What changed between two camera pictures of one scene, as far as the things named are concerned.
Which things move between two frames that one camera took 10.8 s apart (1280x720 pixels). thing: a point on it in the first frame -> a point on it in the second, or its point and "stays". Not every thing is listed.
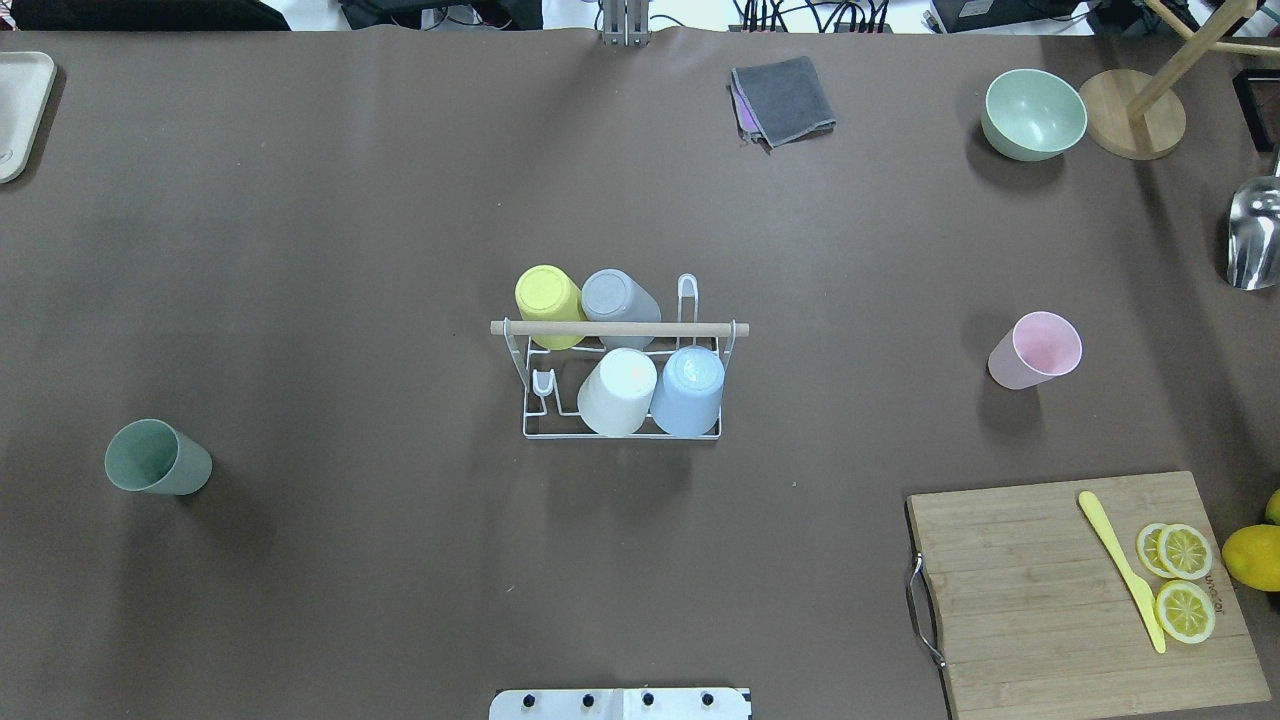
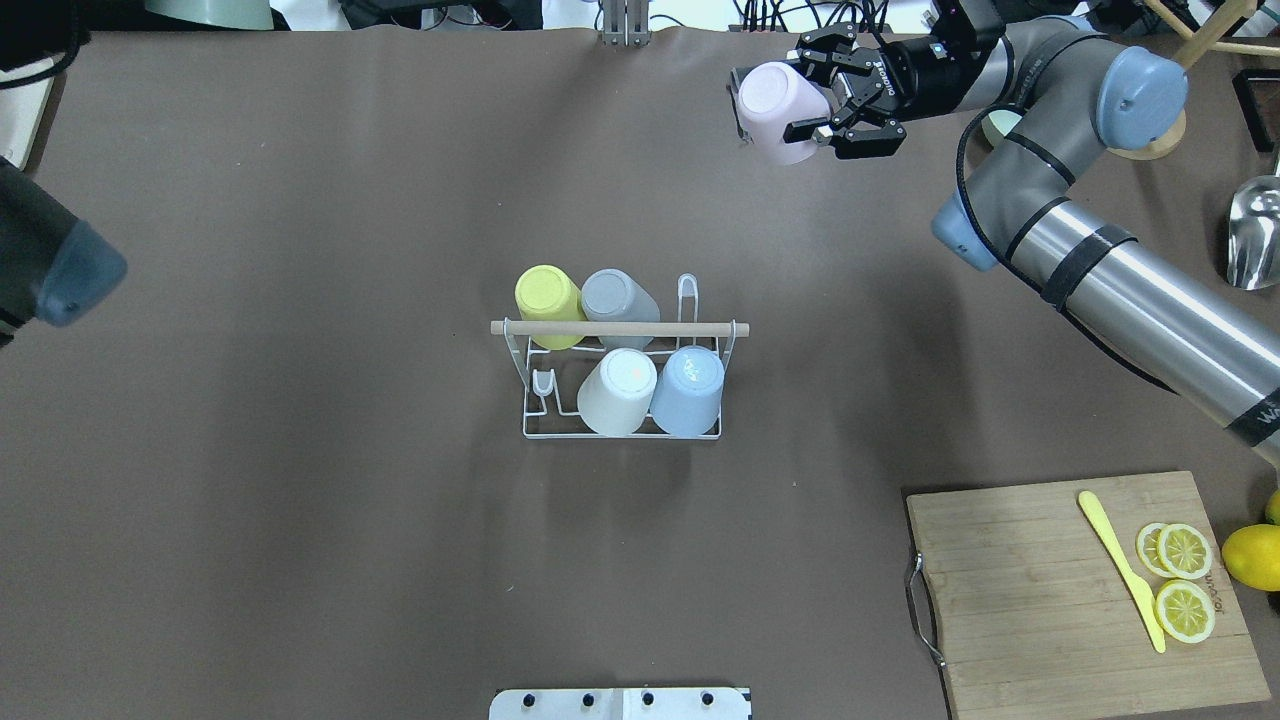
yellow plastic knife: (1096, 512) stays
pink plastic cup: (1041, 346) -> (771, 96)
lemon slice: (1184, 611) stays
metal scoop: (1253, 256) stays
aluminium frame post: (625, 23) stays
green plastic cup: (153, 456) -> (242, 14)
